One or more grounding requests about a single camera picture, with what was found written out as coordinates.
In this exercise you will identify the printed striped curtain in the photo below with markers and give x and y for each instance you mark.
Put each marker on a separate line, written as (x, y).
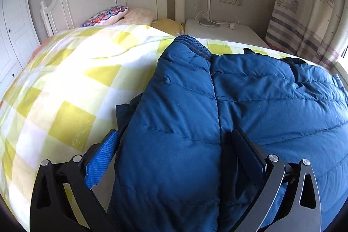
(304, 9)

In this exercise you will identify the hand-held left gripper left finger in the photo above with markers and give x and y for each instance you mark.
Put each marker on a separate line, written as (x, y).
(102, 160)

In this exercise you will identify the white charger plug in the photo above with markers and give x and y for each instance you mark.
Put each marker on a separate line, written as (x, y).
(233, 27)

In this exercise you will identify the yellow checked bed blanket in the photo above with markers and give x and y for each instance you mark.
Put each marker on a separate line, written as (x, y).
(70, 79)

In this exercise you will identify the floral patterned pillow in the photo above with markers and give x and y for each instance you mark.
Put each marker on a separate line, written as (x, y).
(106, 17)

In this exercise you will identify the white nightstand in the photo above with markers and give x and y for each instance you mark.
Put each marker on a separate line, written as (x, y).
(223, 35)

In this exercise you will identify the beige dotted pillow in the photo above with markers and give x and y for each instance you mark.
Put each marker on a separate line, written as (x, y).
(140, 16)

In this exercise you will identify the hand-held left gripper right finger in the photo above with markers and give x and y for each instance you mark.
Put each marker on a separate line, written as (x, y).
(250, 156)

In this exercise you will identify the white wardrobe doors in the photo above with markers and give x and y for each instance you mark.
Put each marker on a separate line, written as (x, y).
(16, 31)

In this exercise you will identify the yellow plush cushion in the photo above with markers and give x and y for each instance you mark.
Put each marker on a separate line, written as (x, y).
(170, 25)

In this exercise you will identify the blue puffer jacket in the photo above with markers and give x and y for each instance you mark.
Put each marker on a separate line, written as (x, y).
(212, 117)

